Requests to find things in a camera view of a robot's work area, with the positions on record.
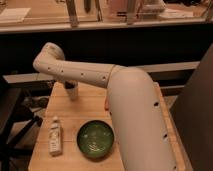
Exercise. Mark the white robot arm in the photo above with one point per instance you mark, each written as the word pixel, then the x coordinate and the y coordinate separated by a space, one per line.
pixel 133 104

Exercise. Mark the orange carrot toy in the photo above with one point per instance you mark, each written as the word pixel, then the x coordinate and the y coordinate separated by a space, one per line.
pixel 106 106

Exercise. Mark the dark panel at right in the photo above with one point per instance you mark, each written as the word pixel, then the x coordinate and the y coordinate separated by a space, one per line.
pixel 193 114

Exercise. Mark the green ceramic bowl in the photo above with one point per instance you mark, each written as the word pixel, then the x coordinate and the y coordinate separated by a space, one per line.
pixel 95 139

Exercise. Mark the white plastic bottle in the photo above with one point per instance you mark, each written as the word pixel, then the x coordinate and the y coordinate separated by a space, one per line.
pixel 55 137

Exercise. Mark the white paper sheet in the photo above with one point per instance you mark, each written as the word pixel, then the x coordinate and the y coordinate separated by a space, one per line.
pixel 13 15

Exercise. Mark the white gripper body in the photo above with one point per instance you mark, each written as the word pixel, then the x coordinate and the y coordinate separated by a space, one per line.
pixel 69 83

